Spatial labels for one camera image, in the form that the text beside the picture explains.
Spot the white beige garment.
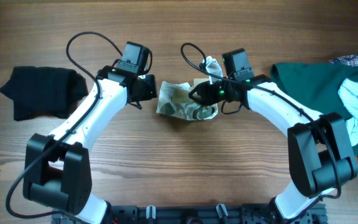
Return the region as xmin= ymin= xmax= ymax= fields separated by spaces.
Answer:
xmin=156 ymin=81 xmax=218 ymax=121

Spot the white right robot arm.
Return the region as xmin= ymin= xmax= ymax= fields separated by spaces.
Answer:
xmin=189 ymin=49 xmax=358 ymax=223

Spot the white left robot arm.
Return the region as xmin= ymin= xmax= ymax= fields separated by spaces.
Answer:
xmin=22 ymin=42 xmax=157 ymax=223

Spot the dark green garment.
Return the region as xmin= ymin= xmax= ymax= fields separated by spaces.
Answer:
xmin=270 ymin=63 xmax=358 ymax=156

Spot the black folded garment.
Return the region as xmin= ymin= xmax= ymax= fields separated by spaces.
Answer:
xmin=0 ymin=66 xmax=88 ymax=121

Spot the red plaid garment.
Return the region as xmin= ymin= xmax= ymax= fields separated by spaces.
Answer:
xmin=329 ymin=55 xmax=358 ymax=68

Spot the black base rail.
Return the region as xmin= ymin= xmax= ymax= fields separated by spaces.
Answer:
xmin=52 ymin=203 xmax=328 ymax=224

